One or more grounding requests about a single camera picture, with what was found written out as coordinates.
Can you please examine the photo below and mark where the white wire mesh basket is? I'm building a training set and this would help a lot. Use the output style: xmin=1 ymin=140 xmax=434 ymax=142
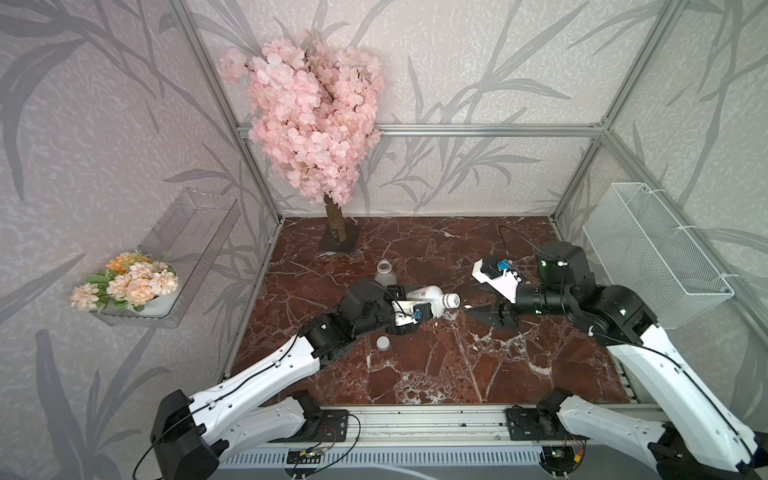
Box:
xmin=583 ymin=182 xmax=734 ymax=330

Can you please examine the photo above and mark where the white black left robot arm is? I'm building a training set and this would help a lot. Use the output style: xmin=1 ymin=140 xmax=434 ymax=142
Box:
xmin=149 ymin=281 xmax=460 ymax=479

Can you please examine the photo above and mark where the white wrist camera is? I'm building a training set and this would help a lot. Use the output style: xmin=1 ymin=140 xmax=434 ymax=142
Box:
xmin=472 ymin=256 xmax=524 ymax=304
xmin=392 ymin=300 xmax=434 ymax=327

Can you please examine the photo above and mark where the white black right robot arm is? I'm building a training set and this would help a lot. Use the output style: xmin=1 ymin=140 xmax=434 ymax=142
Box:
xmin=468 ymin=241 xmax=767 ymax=479

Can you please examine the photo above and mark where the small clear bottle upright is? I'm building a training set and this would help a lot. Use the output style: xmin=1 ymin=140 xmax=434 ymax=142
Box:
xmin=375 ymin=260 xmax=397 ymax=287

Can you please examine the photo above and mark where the dark metal tree base plate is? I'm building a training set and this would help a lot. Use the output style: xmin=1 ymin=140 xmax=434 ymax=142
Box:
xmin=317 ymin=221 xmax=361 ymax=254

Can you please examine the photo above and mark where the white labelled plastic bottle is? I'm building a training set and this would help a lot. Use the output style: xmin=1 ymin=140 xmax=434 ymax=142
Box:
xmin=406 ymin=285 xmax=461 ymax=319

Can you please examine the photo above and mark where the clear acrylic wall shelf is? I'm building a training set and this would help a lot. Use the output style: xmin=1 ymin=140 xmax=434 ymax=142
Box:
xmin=94 ymin=188 xmax=241 ymax=329

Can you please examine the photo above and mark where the grey bottle cap on table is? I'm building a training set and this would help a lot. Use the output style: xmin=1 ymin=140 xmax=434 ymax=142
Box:
xmin=376 ymin=336 xmax=391 ymax=351

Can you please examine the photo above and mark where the small electronics board with wires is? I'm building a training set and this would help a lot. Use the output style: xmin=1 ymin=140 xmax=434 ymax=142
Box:
xmin=285 ymin=448 xmax=325 ymax=466

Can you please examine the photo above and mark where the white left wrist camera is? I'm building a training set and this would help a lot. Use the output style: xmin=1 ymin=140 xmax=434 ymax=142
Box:
xmin=392 ymin=300 xmax=434 ymax=327

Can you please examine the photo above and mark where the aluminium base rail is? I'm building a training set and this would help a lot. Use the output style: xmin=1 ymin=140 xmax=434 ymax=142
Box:
xmin=263 ymin=403 xmax=679 ymax=448

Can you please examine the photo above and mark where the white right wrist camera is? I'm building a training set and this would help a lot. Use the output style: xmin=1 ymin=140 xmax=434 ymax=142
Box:
xmin=472 ymin=256 xmax=524 ymax=304

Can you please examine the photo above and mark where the pink blossom artificial tree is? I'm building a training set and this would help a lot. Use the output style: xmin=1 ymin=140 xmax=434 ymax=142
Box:
xmin=217 ymin=31 xmax=386 ymax=244

